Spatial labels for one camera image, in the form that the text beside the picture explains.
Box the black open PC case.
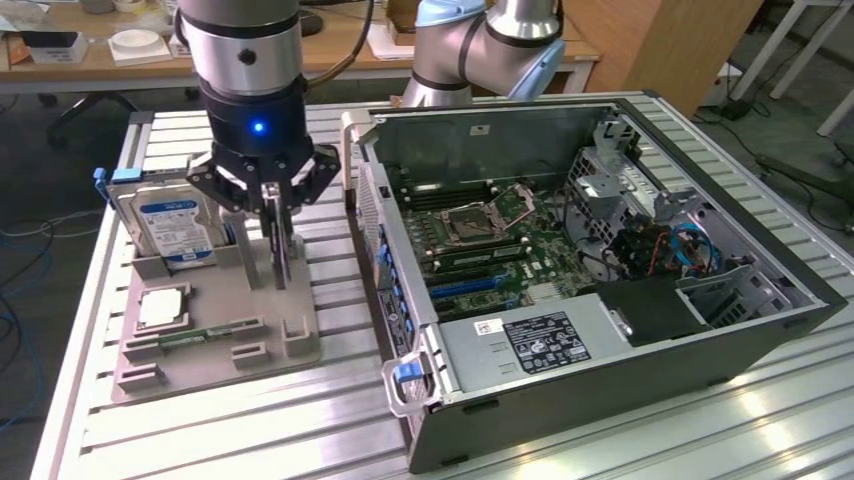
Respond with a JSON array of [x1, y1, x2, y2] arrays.
[[339, 97, 850, 475]]

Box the white box with black top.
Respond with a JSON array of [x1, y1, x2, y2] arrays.
[[19, 30, 90, 65]]

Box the blue wire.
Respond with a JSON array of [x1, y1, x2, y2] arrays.
[[670, 222, 726, 276]]

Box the black power brick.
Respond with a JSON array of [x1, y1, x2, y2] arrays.
[[717, 99, 756, 121]]

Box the CPU socket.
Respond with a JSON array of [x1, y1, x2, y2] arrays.
[[443, 202, 499, 247]]

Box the wooden cabinet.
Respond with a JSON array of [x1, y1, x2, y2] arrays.
[[586, 0, 766, 117]]

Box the green RAM stick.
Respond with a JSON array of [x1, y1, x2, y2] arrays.
[[156, 324, 239, 351]]

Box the wooden desk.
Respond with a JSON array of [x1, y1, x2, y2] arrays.
[[0, 0, 602, 109]]

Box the white table frame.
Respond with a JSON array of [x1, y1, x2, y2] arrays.
[[730, 0, 854, 136]]

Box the blue expansion slot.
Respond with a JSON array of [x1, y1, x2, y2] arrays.
[[426, 277, 507, 301]]

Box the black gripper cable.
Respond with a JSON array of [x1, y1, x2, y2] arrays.
[[303, 0, 374, 86]]

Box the white papers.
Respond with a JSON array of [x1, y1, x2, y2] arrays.
[[362, 22, 419, 62]]

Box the grey parts rack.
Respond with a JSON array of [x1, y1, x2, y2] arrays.
[[110, 209, 325, 405]]

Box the black floor stand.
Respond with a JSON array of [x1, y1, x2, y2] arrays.
[[757, 152, 854, 201]]

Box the metal disk bay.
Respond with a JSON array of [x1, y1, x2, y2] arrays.
[[566, 144, 677, 241]]

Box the cardboard box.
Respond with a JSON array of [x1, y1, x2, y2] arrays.
[[386, 0, 423, 47]]

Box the black lamp base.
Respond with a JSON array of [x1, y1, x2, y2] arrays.
[[298, 7, 326, 37]]

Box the hard disk with blue caddy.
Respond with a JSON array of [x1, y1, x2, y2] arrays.
[[92, 162, 226, 271]]

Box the silver CPU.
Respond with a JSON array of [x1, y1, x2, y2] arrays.
[[136, 288, 188, 331]]

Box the grey metal drive bracket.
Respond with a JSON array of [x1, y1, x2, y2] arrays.
[[674, 259, 800, 331]]

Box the metal socket cover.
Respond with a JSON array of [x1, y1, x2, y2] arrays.
[[491, 183, 537, 232]]

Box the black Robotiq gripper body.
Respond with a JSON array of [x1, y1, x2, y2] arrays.
[[202, 77, 315, 189]]

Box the white square holder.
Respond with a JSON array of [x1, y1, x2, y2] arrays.
[[108, 28, 174, 67]]

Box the dark installed RAM stick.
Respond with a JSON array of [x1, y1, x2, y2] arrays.
[[434, 242, 527, 271]]

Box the grey power supply unit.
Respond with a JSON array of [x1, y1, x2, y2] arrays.
[[437, 292, 633, 394]]

